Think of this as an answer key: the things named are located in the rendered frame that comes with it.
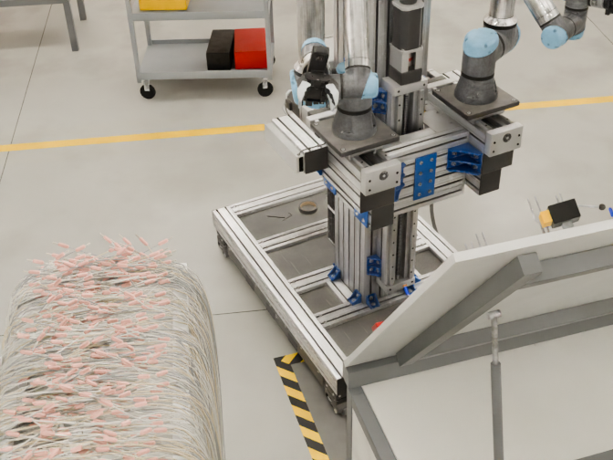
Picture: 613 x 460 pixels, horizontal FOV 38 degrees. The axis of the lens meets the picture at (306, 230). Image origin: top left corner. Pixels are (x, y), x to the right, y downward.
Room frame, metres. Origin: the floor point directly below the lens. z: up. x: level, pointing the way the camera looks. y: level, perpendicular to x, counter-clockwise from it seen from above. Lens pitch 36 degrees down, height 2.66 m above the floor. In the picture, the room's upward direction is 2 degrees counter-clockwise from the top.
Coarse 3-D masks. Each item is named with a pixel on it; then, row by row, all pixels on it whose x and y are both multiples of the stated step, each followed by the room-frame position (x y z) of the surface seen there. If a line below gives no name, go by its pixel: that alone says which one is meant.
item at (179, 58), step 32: (128, 0) 5.03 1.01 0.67; (160, 0) 5.12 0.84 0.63; (192, 0) 5.29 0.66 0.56; (224, 0) 5.27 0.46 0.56; (256, 0) 5.26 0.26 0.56; (224, 32) 5.38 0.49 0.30; (256, 32) 5.37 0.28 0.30; (160, 64) 5.21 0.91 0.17; (192, 64) 5.20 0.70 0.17; (224, 64) 5.07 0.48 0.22; (256, 64) 5.08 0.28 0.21
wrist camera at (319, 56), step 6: (312, 48) 2.15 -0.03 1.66; (318, 48) 2.14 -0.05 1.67; (324, 48) 2.14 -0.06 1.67; (312, 54) 2.14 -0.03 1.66; (318, 54) 2.13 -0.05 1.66; (324, 54) 2.13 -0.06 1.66; (312, 60) 2.15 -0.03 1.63; (318, 60) 2.14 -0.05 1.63; (324, 60) 2.15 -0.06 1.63; (312, 66) 2.16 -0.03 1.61; (318, 66) 2.16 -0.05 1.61; (324, 66) 2.16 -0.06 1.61; (324, 72) 2.18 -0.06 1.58
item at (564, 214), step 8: (568, 200) 1.46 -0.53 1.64; (552, 208) 1.45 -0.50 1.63; (560, 208) 1.45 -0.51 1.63; (568, 208) 1.44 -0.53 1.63; (576, 208) 1.44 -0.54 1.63; (600, 208) 1.45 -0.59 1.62; (552, 216) 1.44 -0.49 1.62; (560, 216) 1.43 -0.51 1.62; (568, 216) 1.43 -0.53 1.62; (576, 216) 1.43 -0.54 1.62; (552, 224) 1.44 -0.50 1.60; (560, 224) 1.44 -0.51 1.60; (568, 224) 1.43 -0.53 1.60
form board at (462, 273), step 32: (608, 224) 1.30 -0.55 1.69; (480, 256) 1.22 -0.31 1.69; (512, 256) 1.27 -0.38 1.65; (544, 256) 1.33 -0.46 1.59; (448, 288) 1.35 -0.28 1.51; (544, 288) 1.58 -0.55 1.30; (576, 288) 1.68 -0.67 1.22; (608, 288) 1.79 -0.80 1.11; (416, 320) 1.51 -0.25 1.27; (480, 320) 1.71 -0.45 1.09; (512, 320) 1.83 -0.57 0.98; (352, 352) 1.72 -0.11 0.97; (384, 352) 1.74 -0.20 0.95
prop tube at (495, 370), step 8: (496, 368) 1.32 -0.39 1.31; (496, 376) 1.31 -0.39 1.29; (496, 384) 1.31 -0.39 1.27; (496, 392) 1.30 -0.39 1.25; (496, 400) 1.30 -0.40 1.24; (496, 408) 1.29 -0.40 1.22; (496, 416) 1.29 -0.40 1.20; (496, 424) 1.28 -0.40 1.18; (496, 432) 1.28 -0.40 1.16; (496, 440) 1.27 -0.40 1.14; (496, 448) 1.26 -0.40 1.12; (496, 456) 1.26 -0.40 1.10
